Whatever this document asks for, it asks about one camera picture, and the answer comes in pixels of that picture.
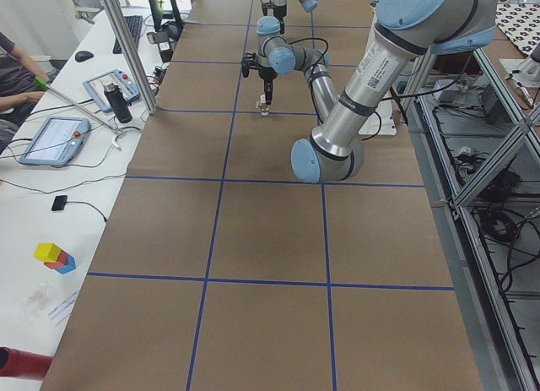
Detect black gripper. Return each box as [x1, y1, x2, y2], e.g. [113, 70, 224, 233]
[258, 67, 278, 104]
[273, 5, 287, 22]

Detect white PPR valve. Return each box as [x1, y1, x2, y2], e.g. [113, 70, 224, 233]
[256, 94, 269, 117]

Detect black keyboard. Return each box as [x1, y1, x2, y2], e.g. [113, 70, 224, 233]
[112, 15, 143, 54]

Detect black water bottle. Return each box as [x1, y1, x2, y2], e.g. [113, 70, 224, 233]
[103, 83, 132, 123]

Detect far blue teach pendant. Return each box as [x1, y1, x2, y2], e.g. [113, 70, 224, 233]
[83, 69, 140, 113]

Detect blue teach pendant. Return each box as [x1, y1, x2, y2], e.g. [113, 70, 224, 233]
[83, 69, 140, 113]
[19, 117, 91, 166]

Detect black computer mouse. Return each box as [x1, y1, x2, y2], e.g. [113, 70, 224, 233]
[74, 50, 94, 62]

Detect near blue teach pendant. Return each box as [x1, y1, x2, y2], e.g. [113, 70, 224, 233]
[19, 117, 91, 166]

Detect small black square device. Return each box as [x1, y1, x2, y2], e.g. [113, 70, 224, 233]
[51, 195, 68, 212]

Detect seated person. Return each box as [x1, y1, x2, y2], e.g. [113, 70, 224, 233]
[1, 33, 50, 151]

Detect stacked colour toy blocks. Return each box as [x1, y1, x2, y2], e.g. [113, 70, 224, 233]
[34, 242, 76, 274]

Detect red cylinder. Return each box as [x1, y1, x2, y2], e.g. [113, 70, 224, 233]
[1, 347, 53, 380]

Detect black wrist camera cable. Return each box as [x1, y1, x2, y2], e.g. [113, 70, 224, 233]
[282, 36, 331, 78]

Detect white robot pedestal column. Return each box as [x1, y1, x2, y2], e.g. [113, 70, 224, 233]
[359, 100, 397, 138]

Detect aluminium frame post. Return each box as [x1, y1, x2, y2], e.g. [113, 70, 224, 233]
[100, 0, 158, 115]

